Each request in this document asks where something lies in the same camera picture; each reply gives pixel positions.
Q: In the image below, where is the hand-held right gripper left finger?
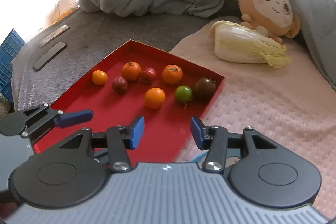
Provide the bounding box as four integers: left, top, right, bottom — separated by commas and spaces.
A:
58, 116, 145, 172

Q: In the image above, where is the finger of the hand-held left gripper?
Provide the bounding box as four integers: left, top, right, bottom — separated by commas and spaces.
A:
0, 104, 94, 138

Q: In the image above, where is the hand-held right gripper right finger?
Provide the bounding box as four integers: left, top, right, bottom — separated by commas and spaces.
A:
190, 116, 279, 173

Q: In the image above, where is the blue plate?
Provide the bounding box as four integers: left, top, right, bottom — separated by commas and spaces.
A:
181, 149, 243, 169

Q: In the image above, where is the red tray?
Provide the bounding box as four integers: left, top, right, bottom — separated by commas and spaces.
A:
34, 40, 226, 163

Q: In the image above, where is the round orange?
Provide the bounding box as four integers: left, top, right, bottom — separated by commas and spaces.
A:
144, 88, 166, 109

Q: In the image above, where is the tangerine with green stem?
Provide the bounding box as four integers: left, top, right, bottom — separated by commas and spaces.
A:
162, 64, 183, 85

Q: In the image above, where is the green lime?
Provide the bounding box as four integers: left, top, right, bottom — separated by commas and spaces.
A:
175, 85, 193, 109

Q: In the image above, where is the white perforated container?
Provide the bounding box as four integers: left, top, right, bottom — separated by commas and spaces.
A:
0, 93, 11, 119

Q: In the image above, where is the dark brown fruit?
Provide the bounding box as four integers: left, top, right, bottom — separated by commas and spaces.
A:
194, 77, 217, 102

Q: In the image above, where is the small orange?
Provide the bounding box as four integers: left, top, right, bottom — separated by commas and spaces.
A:
92, 70, 108, 86

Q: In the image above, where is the small red apple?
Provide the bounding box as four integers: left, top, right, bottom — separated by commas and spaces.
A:
112, 77, 129, 94
139, 68, 156, 84

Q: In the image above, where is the black flat bar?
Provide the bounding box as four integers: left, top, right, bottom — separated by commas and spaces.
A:
33, 42, 67, 72

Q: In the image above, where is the pink textured blanket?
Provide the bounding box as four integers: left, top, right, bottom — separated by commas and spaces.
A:
169, 21, 336, 214

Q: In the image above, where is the grey bed sheet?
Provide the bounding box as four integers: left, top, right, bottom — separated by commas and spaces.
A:
12, 7, 218, 111

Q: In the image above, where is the silver flat bar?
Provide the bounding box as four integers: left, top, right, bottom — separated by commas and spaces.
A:
38, 25, 70, 47

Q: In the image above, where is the blue plastic crate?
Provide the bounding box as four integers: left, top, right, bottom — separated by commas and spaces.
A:
0, 28, 26, 104

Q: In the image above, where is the napa cabbage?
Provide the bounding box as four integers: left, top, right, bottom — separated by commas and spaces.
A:
211, 21, 292, 69

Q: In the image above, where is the orange object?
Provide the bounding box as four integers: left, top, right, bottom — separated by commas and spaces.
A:
54, 0, 79, 22

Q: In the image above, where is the brown monkey plush toy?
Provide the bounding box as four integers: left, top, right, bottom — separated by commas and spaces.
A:
226, 0, 301, 43

